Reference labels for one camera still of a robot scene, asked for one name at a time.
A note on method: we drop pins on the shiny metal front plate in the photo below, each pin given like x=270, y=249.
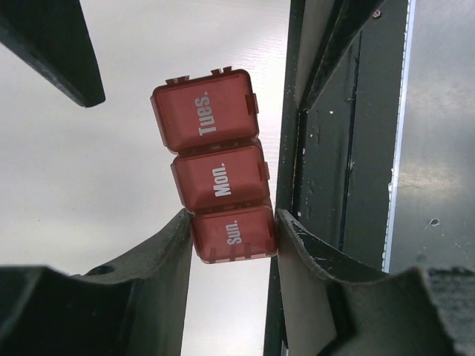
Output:
x=432, y=213

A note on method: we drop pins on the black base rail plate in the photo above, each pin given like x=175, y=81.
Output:
x=340, y=122

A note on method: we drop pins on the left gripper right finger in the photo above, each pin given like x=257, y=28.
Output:
x=335, y=305

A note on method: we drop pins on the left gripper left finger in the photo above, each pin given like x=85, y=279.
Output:
x=134, y=304

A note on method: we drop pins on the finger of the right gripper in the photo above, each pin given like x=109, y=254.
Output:
x=52, y=38

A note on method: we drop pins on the red weekly pill organizer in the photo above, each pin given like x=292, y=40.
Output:
x=210, y=124

